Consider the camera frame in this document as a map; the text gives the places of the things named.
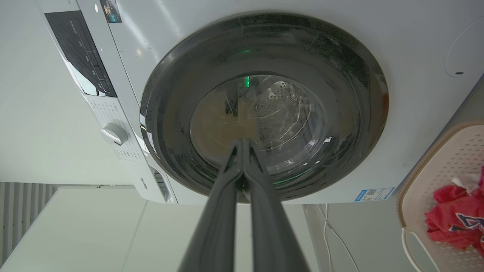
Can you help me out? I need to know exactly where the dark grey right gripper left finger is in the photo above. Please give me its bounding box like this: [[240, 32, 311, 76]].
[[178, 139, 245, 272]]

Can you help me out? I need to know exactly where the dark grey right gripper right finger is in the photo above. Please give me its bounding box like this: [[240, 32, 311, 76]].
[[242, 139, 310, 272]]

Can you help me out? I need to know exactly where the beige perforated laundry basket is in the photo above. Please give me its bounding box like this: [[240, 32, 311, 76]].
[[396, 120, 484, 272]]

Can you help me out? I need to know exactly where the blue energy label sticker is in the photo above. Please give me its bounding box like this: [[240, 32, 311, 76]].
[[354, 187, 395, 202]]

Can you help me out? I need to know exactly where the white cabinet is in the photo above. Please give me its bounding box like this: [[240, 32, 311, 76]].
[[0, 186, 318, 272]]

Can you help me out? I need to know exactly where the round dark glass washer door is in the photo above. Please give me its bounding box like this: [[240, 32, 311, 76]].
[[140, 12, 389, 201]]

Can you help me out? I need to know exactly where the silver washer control knob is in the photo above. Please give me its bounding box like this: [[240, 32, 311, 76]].
[[101, 123, 129, 146]]

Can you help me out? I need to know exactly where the red printed garment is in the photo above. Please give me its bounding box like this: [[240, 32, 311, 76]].
[[425, 166, 484, 257]]

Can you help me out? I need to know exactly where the white front-load washing machine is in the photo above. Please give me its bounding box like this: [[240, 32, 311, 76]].
[[36, 0, 484, 205]]

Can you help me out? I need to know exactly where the white cloth piece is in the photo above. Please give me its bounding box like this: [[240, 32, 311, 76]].
[[451, 173, 481, 194]]

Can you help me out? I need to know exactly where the black washer display panel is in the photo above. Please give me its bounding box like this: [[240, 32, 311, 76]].
[[44, 11, 118, 98]]

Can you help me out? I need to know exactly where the white power cable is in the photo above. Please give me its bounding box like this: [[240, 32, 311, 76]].
[[317, 204, 360, 272]]

